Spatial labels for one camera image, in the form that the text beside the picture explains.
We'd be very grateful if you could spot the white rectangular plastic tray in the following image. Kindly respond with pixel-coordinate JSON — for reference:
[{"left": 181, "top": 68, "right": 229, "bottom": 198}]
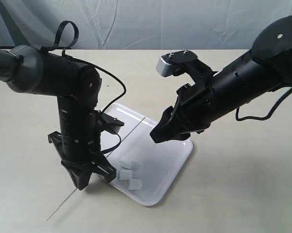
[{"left": 101, "top": 103, "right": 193, "bottom": 206}]

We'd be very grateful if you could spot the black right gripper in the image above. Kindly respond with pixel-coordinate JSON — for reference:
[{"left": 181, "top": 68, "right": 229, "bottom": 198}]
[{"left": 150, "top": 83, "right": 212, "bottom": 143}]

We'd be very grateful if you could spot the white marshmallow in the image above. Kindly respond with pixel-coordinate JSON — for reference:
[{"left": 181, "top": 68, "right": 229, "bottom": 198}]
[
  {"left": 128, "top": 179, "right": 142, "bottom": 190},
  {"left": 118, "top": 169, "right": 133, "bottom": 181},
  {"left": 119, "top": 157, "right": 140, "bottom": 170}
]

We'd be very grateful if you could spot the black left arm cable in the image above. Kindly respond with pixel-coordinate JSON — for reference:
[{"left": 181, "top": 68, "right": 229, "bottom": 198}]
[{"left": 40, "top": 21, "right": 126, "bottom": 161}]

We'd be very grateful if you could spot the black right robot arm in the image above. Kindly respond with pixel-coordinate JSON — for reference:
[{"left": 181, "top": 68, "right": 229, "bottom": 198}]
[{"left": 150, "top": 16, "right": 292, "bottom": 143}]

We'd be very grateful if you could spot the wrinkled blue-grey backdrop cloth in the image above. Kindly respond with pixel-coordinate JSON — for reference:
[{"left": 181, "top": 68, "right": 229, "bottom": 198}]
[{"left": 0, "top": 0, "right": 292, "bottom": 50}]

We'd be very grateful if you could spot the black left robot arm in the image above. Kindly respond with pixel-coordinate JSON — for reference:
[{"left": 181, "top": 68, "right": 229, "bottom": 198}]
[{"left": 0, "top": 45, "right": 124, "bottom": 190}]

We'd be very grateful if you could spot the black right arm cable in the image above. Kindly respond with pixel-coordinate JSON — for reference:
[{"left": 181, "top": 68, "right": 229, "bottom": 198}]
[{"left": 235, "top": 83, "right": 292, "bottom": 121}]

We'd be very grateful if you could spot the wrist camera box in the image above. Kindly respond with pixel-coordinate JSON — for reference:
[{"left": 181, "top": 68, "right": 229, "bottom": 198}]
[
  {"left": 97, "top": 112, "right": 124, "bottom": 134},
  {"left": 156, "top": 50, "right": 198, "bottom": 78}
]

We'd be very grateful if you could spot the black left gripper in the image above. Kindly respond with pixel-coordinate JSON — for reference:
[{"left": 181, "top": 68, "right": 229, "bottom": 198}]
[{"left": 57, "top": 94, "right": 117, "bottom": 190}]

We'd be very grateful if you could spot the thin metal skewer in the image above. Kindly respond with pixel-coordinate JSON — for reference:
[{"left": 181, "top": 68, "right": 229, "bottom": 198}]
[{"left": 45, "top": 117, "right": 145, "bottom": 222}]

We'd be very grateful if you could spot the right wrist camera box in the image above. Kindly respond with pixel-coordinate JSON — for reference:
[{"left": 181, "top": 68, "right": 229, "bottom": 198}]
[{"left": 156, "top": 50, "right": 198, "bottom": 78}]

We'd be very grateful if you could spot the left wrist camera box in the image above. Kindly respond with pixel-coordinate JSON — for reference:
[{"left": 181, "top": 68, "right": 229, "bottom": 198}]
[{"left": 97, "top": 112, "right": 124, "bottom": 134}]

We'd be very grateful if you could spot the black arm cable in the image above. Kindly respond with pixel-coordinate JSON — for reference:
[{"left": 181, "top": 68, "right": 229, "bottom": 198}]
[
  {"left": 235, "top": 83, "right": 292, "bottom": 121},
  {"left": 40, "top": 21, "right": 126, "bottom": 161}
]

